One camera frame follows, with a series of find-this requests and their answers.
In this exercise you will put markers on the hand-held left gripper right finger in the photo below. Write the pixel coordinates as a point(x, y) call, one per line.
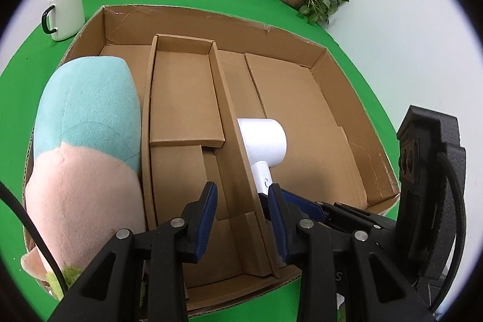
point(277, 227)

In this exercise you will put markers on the small brown cardboard box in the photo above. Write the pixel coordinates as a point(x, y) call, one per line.
point(185, 99)

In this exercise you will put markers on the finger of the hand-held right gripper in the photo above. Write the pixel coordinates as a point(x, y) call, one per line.
point(302, 203)

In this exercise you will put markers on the white hair dryer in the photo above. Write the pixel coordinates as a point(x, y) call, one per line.
point(262, 141)

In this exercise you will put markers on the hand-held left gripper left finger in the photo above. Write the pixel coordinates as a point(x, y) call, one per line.
point(205, 220)

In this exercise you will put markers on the pink teal plush toy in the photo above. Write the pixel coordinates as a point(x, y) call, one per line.
point(83, 141)

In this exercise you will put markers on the large cardboard box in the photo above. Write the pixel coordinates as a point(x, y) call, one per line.
point(302, 110)

